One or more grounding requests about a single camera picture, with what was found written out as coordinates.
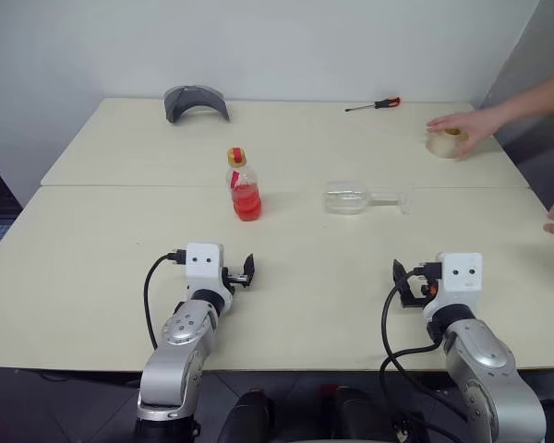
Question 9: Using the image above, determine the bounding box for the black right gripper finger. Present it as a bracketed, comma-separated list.
[391, 258, 411, 297]

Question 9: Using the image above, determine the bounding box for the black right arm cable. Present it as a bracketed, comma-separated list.
[379, 263, 470, 422]

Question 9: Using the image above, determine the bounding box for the red black handled screwdriver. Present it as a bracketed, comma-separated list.
[343, 95, 403, 114]

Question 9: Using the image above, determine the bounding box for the bottle with red liquid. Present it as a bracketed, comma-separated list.
[224, 147, 264, 223]

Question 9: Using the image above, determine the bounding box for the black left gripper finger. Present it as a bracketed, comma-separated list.
[241, 252, 257, 290]

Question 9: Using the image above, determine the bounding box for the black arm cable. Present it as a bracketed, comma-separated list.
[142, 250, 187, 352]
[379, 263, 470, 422]

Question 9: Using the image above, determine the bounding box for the clear packing tape roll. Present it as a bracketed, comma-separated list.
[425, 126, 472, 160]

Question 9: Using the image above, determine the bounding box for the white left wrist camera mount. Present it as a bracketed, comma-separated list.
[184, 243, 235, 316]

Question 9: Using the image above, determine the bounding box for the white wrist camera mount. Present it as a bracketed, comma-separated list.
[422, 251, 485, 324]
[184, 243, 235, 316]

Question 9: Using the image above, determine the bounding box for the clear plastic bottle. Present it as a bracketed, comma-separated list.
[322, 180, 415, 217]

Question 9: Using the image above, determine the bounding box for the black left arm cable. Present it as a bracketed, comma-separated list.
[142, 250, 187, 352]

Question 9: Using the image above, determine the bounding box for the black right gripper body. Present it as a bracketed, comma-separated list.
[399, 275, 434, 309]

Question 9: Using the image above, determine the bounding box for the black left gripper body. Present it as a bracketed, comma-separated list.
[221, 266, 252, 290]

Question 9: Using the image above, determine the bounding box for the grey curved plastic shell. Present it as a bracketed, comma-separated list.
[163, 85, 233, 126]

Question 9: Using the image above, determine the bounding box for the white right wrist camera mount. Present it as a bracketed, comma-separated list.
[422, 251, 485, 324]

